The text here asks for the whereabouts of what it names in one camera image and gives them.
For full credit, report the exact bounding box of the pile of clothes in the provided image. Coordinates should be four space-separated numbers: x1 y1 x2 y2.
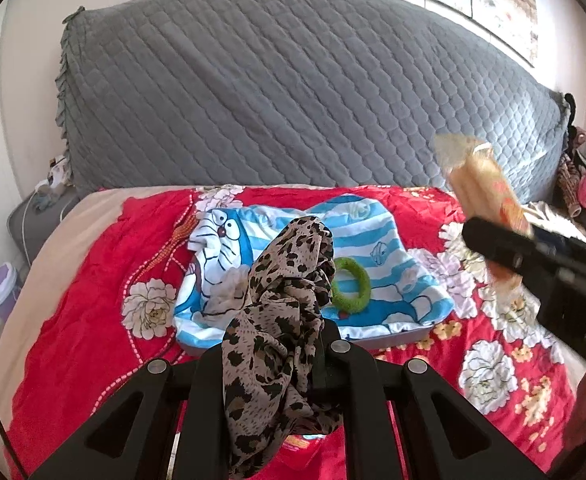
555 127 586 256

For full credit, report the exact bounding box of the grey nightstand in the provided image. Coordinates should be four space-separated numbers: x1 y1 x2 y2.
7 192 81 266

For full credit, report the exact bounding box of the leopard print scarf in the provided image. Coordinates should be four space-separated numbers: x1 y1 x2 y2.
221 216 346 478

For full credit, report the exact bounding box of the red floral blanket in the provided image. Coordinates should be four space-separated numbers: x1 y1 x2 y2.
5 184 581 480

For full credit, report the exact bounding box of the beige sheer scrunchie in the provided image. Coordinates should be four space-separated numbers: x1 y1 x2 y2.
207 267 250 318

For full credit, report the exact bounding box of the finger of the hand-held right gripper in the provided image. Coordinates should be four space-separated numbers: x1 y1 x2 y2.
530 225 586 271
462 216 564 281

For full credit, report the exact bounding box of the purple and white container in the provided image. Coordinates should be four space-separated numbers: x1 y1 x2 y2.
0 261 22 310

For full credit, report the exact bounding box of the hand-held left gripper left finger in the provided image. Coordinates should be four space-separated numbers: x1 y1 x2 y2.
25 345 228 480

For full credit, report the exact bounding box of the grey quilted headboard cover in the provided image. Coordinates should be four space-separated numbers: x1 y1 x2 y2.
53 0 574 206

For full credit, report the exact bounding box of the blue striped cartoon cloth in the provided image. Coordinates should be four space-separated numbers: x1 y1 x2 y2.
173 199 456 348

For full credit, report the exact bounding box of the yellow snack cake packet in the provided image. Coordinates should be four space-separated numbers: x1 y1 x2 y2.
433 132 534 288

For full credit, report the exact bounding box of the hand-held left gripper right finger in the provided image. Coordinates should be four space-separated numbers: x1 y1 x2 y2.
313 324 546 480

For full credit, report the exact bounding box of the small grey object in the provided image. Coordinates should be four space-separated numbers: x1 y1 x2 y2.
33 185 61 211

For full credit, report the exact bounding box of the green knitted scrunchie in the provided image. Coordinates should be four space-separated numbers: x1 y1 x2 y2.
330 257 372 313

